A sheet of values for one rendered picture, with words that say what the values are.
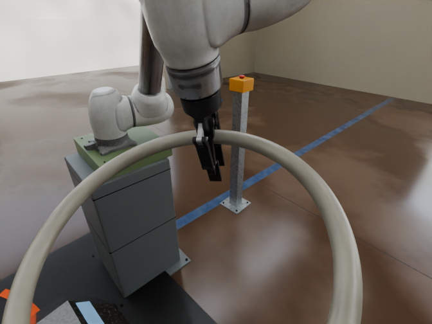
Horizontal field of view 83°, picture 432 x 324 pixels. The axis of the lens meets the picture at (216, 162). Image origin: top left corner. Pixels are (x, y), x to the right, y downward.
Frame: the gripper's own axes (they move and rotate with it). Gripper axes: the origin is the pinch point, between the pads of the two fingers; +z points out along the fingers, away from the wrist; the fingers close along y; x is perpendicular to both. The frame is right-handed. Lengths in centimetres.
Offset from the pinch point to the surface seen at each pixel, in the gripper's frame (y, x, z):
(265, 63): -662, -5, 315
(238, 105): -104, -9, 58
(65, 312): 32.3, -32.4, 16.1
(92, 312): 31.2, -28.3, 19.8
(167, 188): -34, -42, 61
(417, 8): -515, 267, 152
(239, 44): -650, -76, 247
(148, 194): -26, -48, 56
